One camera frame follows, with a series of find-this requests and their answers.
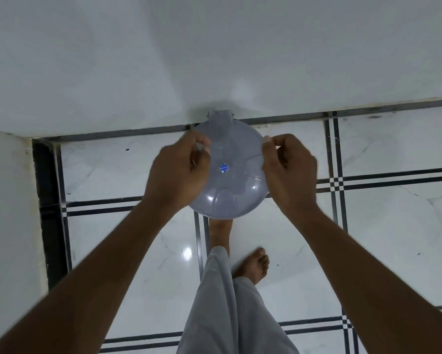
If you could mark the person's left hand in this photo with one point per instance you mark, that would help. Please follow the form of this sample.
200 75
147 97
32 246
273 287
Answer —
175 178

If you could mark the person's right hand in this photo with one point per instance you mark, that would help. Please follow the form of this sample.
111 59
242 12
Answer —
294 180

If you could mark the person's left fingers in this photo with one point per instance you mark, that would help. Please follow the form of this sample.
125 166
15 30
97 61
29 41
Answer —
198 151

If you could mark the person's right fingers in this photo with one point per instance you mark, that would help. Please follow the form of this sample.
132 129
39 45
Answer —
276 149

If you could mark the grey round plastic base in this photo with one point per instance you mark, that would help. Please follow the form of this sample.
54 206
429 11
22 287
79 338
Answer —
235 180

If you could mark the person's left forearm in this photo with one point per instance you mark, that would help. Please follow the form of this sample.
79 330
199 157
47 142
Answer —
81 291

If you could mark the person's right forearm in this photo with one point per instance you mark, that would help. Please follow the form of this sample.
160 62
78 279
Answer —
372 291

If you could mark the person's left foot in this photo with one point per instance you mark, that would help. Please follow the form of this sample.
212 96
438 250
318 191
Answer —
221 234

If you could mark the person's foot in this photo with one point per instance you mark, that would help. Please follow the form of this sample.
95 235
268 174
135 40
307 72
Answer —
221 234
253 264

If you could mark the person's right foot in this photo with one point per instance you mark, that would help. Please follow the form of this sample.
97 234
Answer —
253 264

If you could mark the grey trousers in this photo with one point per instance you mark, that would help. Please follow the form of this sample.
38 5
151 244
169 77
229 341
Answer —
224 313

